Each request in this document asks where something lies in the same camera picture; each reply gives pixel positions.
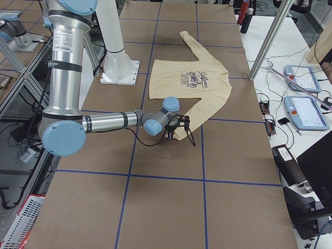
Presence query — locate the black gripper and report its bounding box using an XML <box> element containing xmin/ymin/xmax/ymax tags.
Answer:
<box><xmin>165</xmin><ymin>114</ymin><xmax>196</xmax><ymax>147</ymax></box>

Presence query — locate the cream long-sleeve printed shirt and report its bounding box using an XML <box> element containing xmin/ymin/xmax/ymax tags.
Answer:
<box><xmin>149</xmin><ymin>31</ymin><xmax>232</xmax><ymax>131</ymax></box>

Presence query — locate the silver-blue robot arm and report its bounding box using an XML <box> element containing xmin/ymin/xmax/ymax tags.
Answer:
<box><xmin>1</xmin><ymin>15</ymin><xmax>45</xmax><ymax>52</ymax></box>
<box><xmin>38</xmin><ymin>1</ymin><xmax>193</xmax><ymax>157</ymax></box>

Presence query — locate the small circuit board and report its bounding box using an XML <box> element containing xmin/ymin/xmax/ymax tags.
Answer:
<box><xmin>259</xmin><ymin>102</ymin><xmax>270</xmax><ymax>115</ymax></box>

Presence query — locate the black box with label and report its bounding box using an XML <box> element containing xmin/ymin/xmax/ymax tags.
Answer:
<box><xmin>271</xmin><ymin>145</ymin><xmax>307</xmax><ymax>186</ymax></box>

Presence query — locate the lower teach pendant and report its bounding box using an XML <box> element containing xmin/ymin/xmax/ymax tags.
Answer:
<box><xmin>284</xmin><ymin>96</ymin><xmax>330</xmax><ymax>131</ymax></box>

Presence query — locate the teach pendant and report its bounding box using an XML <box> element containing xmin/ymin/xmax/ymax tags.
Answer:
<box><xmin>284</xmin><ymin>96</ymin><xmax>330</xmax><ymax>131</ymax></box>
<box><xmin>284</xmin><ymin>65</ymin><xmax>322</xmax><ymax>93</ymax></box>

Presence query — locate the black water bottle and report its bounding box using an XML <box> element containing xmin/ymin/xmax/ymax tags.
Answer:
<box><xmin>240</xmin><ymin>8</ymin><xmax>254</xmax><ymax>34</ymax></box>

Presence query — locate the upper teach pendant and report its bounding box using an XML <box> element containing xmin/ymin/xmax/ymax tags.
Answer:
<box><xmin>284</xmin><ymin>65</ymin><xmax>322</xmax><ymax>93</ymax></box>

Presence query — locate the black monitor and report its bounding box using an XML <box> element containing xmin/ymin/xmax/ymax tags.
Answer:
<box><xmin>297</xmin><ymin>132</ymin><xmax>332</xmax><ymax>206</ymax></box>

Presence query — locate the red water bottle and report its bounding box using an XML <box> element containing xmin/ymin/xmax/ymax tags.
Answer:
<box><xmin>237</xmin><ymin>0</ymin><xmax>250</xmax><ymax>25</ymax></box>

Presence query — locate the white perforated basket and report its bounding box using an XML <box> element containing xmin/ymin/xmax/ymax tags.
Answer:
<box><xmin>1</xmin><ymin>194</ymin><xmax>45</xmax><ymax>248</ymax></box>

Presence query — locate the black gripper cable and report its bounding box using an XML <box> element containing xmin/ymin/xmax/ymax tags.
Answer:
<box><xmin>128</xmin><ymin>114</ymin><xmax>187</xmax><ymax>147</ymax></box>

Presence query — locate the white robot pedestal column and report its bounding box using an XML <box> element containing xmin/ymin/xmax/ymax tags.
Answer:
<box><xmin>96</xmin><ymin>0</ymin><xmax>140</xmax><ymax>86</ymax></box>

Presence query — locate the aluminium frame post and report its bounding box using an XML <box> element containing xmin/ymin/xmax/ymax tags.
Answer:
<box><xmin>248</xmin><ymin>0</ymin><xmax>293</xmax><ymax>81</ymax></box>

